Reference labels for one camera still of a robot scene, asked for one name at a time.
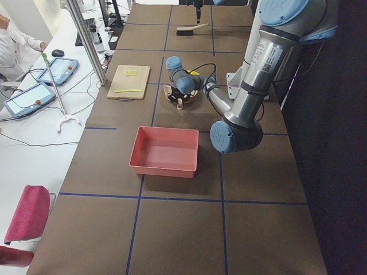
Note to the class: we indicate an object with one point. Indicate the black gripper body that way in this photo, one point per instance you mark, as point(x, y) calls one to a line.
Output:
point(178, 94)

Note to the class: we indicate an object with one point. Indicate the beige plastic dustpan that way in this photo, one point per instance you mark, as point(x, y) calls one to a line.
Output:
point(180, 100)

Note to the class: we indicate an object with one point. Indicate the cream hand brush black bristles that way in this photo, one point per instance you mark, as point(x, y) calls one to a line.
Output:
point(189, 30)

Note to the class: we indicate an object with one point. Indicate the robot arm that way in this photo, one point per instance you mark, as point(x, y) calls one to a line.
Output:
point(280, 26)
point(198, 4)

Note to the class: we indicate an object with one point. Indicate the red plastic bin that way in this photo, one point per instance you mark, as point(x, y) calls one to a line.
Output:
point(165, 152)

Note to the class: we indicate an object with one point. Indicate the wooden cutting board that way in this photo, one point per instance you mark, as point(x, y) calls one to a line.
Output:
point(121, 81)

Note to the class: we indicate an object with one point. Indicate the lemon slice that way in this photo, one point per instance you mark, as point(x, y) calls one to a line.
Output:
point(126, 71)
point(131, 72)

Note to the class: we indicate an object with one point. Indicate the yellow plastic knife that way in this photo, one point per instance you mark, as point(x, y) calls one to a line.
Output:
point(126, 90)

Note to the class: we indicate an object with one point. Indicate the clear water bottle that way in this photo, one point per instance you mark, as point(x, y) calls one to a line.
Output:
point(96, 38)

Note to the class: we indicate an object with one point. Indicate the black monitor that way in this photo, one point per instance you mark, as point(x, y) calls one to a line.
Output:
point(112, 21)

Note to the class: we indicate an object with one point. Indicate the far teach pendant tablet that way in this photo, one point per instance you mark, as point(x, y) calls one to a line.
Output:
point(62, 69)

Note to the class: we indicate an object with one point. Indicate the teach pendant tablet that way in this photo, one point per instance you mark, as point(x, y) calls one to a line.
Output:
point(30, 100)
point(62, 69)

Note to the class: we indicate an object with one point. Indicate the black computer mouse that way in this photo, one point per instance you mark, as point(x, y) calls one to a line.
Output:
point(57, 53)

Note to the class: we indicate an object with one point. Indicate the near teach pendant tablet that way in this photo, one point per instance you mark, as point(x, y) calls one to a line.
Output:
point(30, 100)

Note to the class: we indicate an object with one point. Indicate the person in white shirt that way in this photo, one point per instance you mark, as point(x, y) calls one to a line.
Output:
point(19, 51)

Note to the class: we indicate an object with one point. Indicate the aluminium frame post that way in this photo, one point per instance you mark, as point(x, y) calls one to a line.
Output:
point(78, 20)

